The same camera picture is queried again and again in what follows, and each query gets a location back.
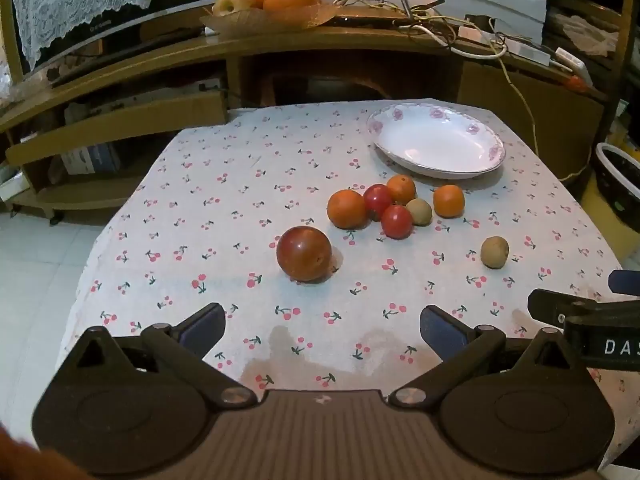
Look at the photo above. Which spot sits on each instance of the black flat device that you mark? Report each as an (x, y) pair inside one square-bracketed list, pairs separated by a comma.
[(365, 20)]

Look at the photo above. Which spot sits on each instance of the white power strip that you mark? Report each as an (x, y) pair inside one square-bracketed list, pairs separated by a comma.
[(520, 49)]

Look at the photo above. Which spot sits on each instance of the white floral plate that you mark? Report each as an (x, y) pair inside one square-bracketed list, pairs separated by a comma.
[(435, 140)]

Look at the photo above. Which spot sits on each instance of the wooden television stand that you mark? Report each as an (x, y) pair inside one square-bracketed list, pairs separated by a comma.
[(300, 44)]

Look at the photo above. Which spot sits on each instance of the wooden shelf unit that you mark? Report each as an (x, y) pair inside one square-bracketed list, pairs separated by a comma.
[(625, 15)]

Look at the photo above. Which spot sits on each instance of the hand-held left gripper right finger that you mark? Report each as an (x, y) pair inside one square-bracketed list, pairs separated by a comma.
[(442, 332)]

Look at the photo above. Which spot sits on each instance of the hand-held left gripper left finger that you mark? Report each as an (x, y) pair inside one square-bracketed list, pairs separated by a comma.
[(206, 327)]

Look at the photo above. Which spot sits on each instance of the cherry print tablecloth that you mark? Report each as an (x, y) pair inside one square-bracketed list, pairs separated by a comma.
[(225, 210)]

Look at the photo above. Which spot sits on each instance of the small brown fruit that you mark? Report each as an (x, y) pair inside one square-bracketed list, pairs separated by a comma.
[(495, 253), (420, 212)]

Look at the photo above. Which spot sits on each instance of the black basket with white rim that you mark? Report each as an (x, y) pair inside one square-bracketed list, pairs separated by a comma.
[(612, 180)]

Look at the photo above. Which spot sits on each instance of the white plug adapter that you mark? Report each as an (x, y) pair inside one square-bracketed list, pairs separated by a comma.
[(570, 62)]

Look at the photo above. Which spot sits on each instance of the large orange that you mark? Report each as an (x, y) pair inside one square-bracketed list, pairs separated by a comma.
[(346, 209)]

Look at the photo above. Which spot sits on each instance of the small orange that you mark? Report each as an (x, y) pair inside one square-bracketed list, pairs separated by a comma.
[(449, 201), (401, 189)]

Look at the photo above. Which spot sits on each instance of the yellow apple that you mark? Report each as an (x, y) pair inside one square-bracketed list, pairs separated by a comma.
[(236, 1)]

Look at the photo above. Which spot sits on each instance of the white lace cloth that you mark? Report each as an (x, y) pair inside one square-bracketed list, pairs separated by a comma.
[(75, 0)]

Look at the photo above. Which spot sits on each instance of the leaf-shaped glass fruit tray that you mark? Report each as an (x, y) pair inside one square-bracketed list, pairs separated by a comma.
[(250, 21)]

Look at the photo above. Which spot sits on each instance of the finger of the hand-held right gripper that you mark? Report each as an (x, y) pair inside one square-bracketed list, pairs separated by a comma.
[(626, 281), (555, 306)]

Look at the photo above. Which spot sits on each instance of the small red tomato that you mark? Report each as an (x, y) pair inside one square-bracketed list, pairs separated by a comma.
[(378, 201), (397, 222)]

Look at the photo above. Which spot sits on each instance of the blue and white box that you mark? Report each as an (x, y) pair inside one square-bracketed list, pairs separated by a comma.
[(92, 159)]

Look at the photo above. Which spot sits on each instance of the small red object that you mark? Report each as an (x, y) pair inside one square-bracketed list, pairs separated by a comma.
[(575, 82)]

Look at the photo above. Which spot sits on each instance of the large dark red tomato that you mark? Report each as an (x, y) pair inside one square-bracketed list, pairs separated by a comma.
[(303, 254)]

